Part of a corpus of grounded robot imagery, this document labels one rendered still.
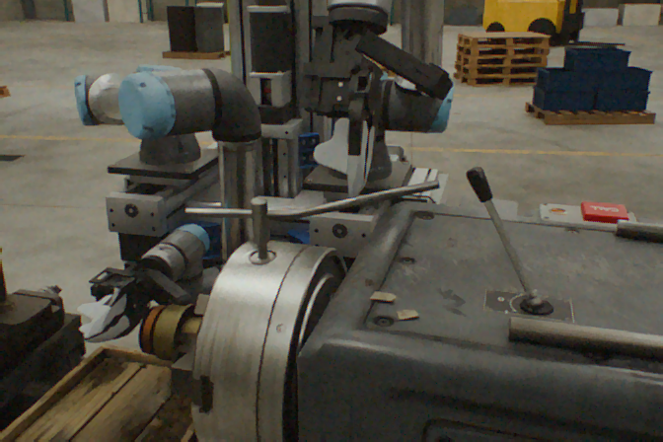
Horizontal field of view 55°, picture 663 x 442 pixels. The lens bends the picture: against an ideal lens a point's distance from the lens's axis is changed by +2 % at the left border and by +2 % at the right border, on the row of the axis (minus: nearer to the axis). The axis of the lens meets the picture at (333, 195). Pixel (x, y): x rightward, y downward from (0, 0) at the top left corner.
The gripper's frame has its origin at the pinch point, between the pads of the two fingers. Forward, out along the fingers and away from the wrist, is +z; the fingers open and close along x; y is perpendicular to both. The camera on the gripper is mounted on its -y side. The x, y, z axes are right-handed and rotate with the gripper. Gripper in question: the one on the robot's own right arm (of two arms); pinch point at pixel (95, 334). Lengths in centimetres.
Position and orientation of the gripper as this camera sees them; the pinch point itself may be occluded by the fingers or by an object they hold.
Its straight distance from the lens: 105.1
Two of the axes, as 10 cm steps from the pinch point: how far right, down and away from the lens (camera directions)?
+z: -2.8, 3.5, -8.9
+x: 0.2, -9.3, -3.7
